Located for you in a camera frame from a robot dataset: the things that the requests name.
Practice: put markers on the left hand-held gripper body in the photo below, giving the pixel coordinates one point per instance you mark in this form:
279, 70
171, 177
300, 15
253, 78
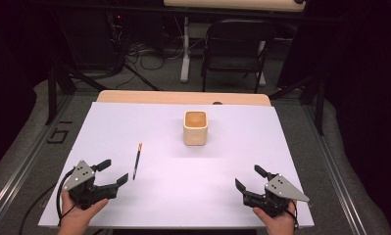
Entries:
82, 186

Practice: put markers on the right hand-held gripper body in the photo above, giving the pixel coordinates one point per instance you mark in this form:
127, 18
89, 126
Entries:
274, 196

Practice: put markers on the striped pencil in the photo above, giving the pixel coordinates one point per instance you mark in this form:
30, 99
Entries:
137, 161

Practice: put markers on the square wooden pen holder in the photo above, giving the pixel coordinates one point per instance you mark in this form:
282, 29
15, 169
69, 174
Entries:
195, 135

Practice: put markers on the person's right hand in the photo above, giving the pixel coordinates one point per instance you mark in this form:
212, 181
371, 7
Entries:
278, 223

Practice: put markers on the person's left hand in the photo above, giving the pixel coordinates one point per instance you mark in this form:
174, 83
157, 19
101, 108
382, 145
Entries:
75, 218

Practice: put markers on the white board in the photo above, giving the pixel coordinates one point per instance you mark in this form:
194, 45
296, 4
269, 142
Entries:
183, 182

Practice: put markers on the dark round table grommet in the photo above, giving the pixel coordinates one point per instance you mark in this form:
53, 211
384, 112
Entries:
217, 103

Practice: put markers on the black metal stand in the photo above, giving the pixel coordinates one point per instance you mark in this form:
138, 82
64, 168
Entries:
319, 104
51, 98

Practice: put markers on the light wooden table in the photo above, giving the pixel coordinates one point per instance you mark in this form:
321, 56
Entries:
167, 97

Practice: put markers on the white desk leg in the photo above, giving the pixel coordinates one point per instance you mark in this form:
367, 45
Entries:
185, 58
262, 76

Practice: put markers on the black folding chair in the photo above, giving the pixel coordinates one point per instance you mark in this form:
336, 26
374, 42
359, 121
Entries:
235, 62

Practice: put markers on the beige desk top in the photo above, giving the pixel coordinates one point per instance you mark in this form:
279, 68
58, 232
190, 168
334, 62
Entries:
232, 4

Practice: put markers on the aluminium floor rail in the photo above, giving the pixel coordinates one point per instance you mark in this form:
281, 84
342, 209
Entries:
23, 166
336, 173

